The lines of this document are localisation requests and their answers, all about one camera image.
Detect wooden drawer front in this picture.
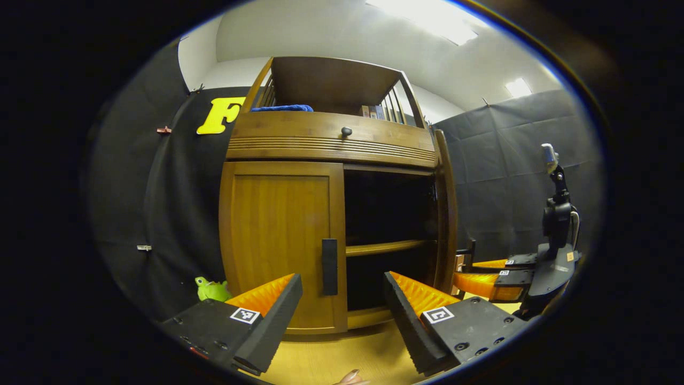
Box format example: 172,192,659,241
226,111,438,170

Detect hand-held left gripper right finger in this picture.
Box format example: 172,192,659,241
382,271,530,378

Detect small ceiling light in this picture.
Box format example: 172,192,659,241
504,78,534,99

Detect wooden shoe cabinet door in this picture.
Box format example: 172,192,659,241
433,128,477,296
219,160,348,335

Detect large ceiling light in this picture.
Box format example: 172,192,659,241
366,0,490,47

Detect grey backdrop cloth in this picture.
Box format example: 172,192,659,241
431,88,602,264

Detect wooden double-door shoe cabinet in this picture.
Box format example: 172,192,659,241
218,56,460,343

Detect blue cloth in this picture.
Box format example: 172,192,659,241
251,104,315,113

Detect row of books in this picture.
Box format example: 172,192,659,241
361,104,399,123

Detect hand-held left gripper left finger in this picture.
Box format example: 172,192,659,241
159,273,304,376

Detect black backdrop cloth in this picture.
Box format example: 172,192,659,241
88,40,258,328

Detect green frog toy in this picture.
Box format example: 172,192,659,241
194,275,232,303

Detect wooden inner shelf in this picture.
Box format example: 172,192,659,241
345,239,437,258

